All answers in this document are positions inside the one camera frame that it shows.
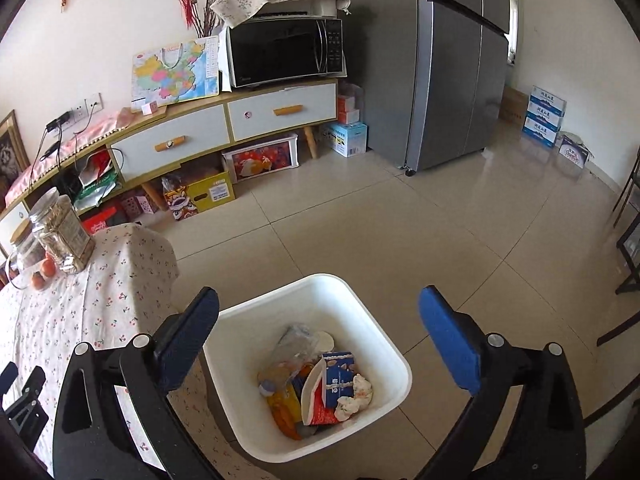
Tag plastic jar of biscuit sticks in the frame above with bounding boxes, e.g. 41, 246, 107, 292
29, 188, 96, 274

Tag stacked blue white cartons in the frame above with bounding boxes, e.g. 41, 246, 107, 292
522, 86, 566, 148

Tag yellow cardboard box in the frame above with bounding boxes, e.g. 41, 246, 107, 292
160, 168, 235, 221

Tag grey refrigerator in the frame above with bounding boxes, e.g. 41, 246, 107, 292
343, 0, 509, 176

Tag glass jar with bamboo lid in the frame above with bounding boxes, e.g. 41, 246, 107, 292
6, 219, 56, 290

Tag orange peel piece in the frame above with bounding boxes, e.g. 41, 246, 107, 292
266, 384, 304, 441

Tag wall power socket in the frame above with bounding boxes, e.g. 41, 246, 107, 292
46, 92, 103, 133

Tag tissue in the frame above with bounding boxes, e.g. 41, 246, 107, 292
334, 374, 373, 422

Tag red instant noodle cup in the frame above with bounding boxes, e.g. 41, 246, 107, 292
300, 356, 340, 427

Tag red picture storage box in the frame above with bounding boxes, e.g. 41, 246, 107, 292
222, 133, 299, 183

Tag light blue carton box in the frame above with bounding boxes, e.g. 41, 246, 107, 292
320, 122, 368, 158

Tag black microwave oven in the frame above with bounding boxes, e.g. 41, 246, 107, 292
224, 14, 347, 89

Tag white paper cup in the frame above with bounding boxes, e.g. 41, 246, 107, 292
312, 330, 335, 356

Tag crushed clear plastic bottle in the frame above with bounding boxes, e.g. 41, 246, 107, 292
257, 324, 320, 396

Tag colourful map gift bag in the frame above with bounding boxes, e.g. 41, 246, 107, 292
130, 36, 219, 112

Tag cherry print tablecloth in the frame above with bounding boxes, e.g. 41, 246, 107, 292
1, 223, 277, 479

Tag framed cat picture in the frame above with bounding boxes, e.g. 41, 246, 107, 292
0, 110, 29, 197

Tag small pink white box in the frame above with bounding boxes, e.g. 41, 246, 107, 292
141, 101, 158, 116

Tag dried twig bouquet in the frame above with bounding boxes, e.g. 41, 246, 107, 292
191, 0, 221, 38

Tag blue printed carton box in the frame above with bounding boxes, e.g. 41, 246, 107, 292
322, 351, 356, 408

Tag white trash bin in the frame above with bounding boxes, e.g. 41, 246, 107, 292
204, 273, 412, 464

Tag long white drawer cabinet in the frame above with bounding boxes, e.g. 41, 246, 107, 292
1, 78, 338, 252

